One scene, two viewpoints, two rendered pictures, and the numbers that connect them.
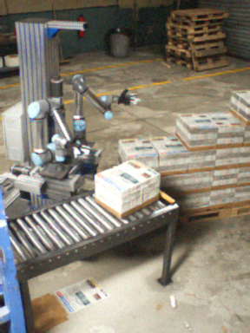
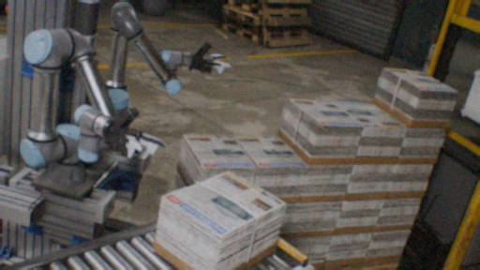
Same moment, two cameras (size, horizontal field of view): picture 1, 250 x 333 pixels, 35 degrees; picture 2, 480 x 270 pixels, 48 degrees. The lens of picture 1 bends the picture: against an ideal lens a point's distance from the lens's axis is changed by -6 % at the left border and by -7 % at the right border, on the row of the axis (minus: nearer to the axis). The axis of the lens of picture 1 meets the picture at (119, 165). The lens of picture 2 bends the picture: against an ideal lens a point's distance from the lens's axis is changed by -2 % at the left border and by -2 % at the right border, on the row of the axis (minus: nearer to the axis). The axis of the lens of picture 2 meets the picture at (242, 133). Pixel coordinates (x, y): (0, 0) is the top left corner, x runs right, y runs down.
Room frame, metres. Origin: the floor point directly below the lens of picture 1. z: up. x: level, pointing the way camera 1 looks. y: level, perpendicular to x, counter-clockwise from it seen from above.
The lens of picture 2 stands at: (0.92, 0.33, 1.99)
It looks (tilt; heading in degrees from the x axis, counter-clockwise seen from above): 22 degrees down; 346
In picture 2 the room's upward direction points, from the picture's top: 12 degrees clockwise
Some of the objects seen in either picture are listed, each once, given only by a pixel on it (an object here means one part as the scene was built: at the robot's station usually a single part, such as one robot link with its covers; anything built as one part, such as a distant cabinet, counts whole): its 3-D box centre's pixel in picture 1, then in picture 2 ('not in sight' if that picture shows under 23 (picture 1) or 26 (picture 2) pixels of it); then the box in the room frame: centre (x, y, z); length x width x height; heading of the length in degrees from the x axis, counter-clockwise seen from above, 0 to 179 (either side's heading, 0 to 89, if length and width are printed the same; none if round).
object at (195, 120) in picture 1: (197, 120); (325, 112); (3.55, -0.73, 1.06); 0.37 x 0.29 x 0.01; 14
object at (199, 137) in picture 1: (196, 131); (319, 131); (3.57, -0.73, 0.95); 0.38 x 0.29 x 0.23; 14
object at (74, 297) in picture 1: (82, 294); not in sight; (2.35, 0.30, 0.00); 0.37 x 0.28 x 0.01; 125
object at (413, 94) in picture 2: (244, 154); (388, 177); (3.69, -1.30, 0.65); 0.39 x 0.30 x 1.29; 13
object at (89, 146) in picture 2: (62, 152); (93, 143); (2.75, 0.43, 1.12); 0.11 x 0.08 x 0.11; 135
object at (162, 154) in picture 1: (179, 181); (277, 214); (3.53, -0.59, 0.42); 1.17 x 0.39 x 0.83; 103
